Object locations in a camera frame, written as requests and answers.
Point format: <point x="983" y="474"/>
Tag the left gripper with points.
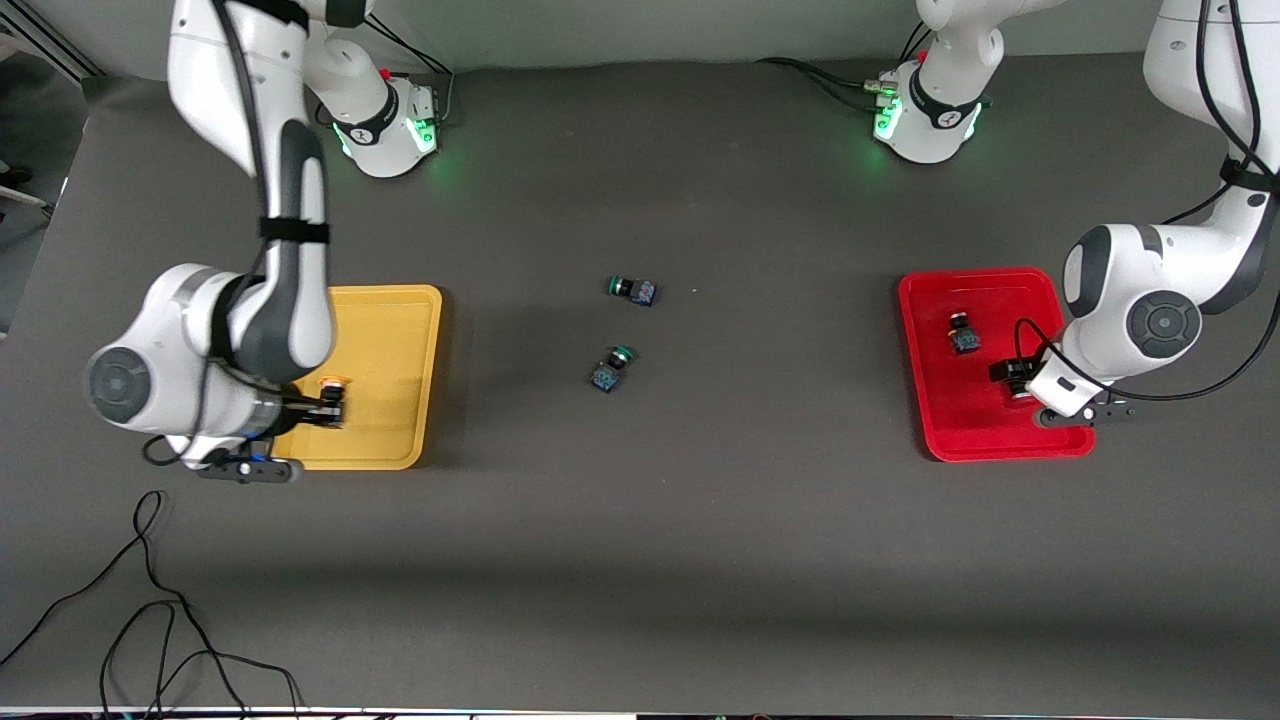
<point x="1012" y="374"/>

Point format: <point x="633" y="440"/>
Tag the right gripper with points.
<point x="300" y="413"/>

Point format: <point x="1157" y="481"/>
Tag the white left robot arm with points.
<point x="1125" y="270"/>

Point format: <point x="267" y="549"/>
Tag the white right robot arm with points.
<point x="300" y="300"/>

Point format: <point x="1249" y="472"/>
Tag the yellow plastic tray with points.
<point x="385" y="380"/>

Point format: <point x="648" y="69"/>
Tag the red plastic tray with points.
<point x="940" y="400"/>

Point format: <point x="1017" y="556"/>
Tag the green push button switch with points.
<point x="640" y="293"/>
<point x="605" y="377"/>

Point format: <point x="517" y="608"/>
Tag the dark metal frame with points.
<point x="50" y="40"/>

